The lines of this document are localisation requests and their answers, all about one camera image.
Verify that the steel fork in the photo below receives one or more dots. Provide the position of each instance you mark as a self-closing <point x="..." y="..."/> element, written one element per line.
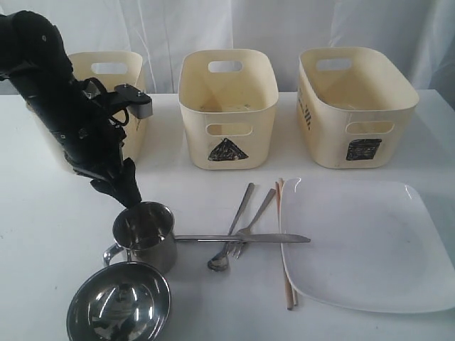
<point x="237" y="248"/>

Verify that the steel spoon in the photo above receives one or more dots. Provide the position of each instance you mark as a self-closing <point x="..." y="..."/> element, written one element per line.
<point x="220" y="261"/>

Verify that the cream bin with circle mark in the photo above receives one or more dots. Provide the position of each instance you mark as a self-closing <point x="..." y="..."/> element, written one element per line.
<point x="111" y="68"/>

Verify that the white square plate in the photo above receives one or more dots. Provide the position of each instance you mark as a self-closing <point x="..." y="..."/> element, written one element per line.
<point x="372" y="246"/>

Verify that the cream bin with square mark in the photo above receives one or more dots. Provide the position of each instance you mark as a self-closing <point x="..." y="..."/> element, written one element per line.
<point x="353" y="105"/>

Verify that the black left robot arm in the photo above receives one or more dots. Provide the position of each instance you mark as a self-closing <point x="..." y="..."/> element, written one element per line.
<point x="34" y="61"/>

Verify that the wooden chopstick right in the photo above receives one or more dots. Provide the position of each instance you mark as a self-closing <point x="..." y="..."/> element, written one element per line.
<point x="292" y="295"/>

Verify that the stainless steel bowl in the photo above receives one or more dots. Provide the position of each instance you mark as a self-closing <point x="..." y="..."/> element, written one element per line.
<point x="124" y="301"/>

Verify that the cream bin with triangle mark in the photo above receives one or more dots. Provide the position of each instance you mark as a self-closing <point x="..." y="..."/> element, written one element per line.
<point x="228" y="100"/>

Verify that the steel table knife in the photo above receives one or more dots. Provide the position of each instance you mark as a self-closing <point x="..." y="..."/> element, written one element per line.
<point x="243" y="238"/>

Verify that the steel mug front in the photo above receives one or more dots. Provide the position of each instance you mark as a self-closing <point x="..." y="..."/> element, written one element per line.
<point x="144" y="233"/>

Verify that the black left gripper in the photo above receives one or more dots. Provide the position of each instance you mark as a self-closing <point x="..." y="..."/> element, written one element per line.
<point x="80" y="117"/>

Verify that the white backdrop curtain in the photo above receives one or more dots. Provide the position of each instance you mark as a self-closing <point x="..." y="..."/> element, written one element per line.
<point x="417" y="36"/>

